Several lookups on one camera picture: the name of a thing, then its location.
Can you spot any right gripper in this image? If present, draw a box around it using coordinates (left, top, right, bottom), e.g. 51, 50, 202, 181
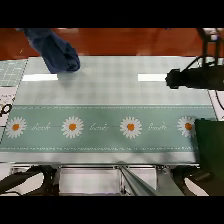
165, 67, 188, 90

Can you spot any blue T-shirt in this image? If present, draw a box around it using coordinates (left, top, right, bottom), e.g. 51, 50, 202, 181
15, 27, 81, 75

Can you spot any dark green garment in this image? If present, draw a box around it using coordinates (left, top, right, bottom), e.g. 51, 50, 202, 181
194, 117, 224, 175

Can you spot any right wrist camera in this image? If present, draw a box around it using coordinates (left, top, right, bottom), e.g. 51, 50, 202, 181
195, 27, 224, 68

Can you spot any silver frame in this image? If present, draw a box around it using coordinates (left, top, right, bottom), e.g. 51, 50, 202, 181
9, 161, 202, 197

